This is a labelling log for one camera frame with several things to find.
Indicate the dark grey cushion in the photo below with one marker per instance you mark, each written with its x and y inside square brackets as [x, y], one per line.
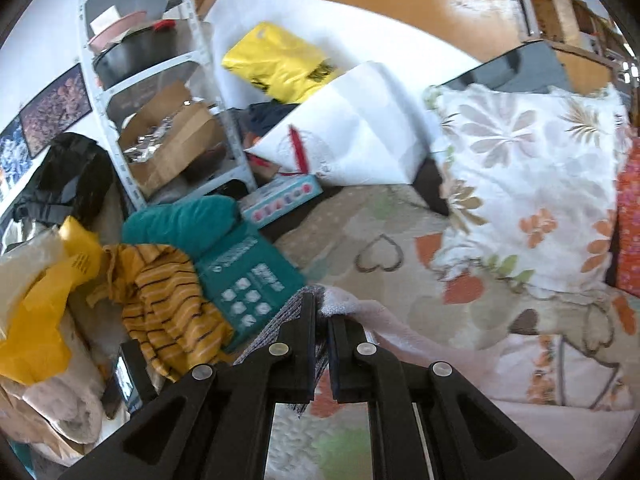
[530, 70]

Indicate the floral print pillow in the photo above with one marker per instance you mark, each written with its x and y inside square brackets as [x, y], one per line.
[525, 185]

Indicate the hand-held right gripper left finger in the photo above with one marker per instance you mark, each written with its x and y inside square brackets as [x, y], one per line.
[300, 355]

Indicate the orange floral cloth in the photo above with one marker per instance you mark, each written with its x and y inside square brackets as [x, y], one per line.
[627, 220]

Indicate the teal cloth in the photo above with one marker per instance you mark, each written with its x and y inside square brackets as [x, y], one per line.
[180, 225]

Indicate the bright yellow plastic bag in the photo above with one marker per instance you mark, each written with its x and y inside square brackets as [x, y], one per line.
[280, 60]

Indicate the beige fluffy blanket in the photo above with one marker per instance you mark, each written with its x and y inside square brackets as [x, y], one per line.
[75, 400]

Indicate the pale pink cloth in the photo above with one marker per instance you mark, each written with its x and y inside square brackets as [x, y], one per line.
[400, 331]

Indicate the light blue box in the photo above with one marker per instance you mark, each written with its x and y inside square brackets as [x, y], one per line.
[280, 200]

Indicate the black bag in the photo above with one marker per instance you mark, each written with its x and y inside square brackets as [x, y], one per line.
[70, 175]

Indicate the orange-yellow plastic bag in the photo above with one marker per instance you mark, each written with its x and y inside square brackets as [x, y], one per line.
[35, 345]

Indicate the cardboard box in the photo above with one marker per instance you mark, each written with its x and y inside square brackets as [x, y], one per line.
[195, 130]

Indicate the pink bowl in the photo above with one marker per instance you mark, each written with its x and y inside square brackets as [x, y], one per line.
[117, 27]

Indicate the yellow striped garment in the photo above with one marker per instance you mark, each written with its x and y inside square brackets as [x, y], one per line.
[165, 305]

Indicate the white sheet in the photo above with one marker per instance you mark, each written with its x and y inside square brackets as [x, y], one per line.
[350, 25]

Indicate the heart print quilt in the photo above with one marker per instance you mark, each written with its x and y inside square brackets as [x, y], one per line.
[380, 240]

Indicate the teal box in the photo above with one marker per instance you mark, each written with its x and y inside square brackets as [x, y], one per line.
[250, 280]

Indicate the black screen device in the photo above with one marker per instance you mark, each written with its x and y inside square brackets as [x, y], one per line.
[125, 380]

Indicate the blue wall poster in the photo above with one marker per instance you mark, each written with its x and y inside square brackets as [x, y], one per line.
[10, 155]

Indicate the grey knit cloth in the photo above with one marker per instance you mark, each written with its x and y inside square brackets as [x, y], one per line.
[283, 311]

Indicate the black pot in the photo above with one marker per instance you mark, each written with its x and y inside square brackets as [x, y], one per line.
[135, 55]

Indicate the dark blue cloth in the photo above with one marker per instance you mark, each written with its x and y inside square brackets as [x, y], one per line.
[265, 115]

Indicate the translucent white plastic bag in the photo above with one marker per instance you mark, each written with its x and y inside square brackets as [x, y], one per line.
[25, 265]

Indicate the dark orange wall poster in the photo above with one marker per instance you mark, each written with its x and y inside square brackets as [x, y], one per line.
[55, 110]

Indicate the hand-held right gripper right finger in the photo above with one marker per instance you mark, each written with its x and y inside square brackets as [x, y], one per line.
[345, 360]

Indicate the white metal shelf rack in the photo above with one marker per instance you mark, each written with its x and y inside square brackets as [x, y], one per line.
[114, 140]

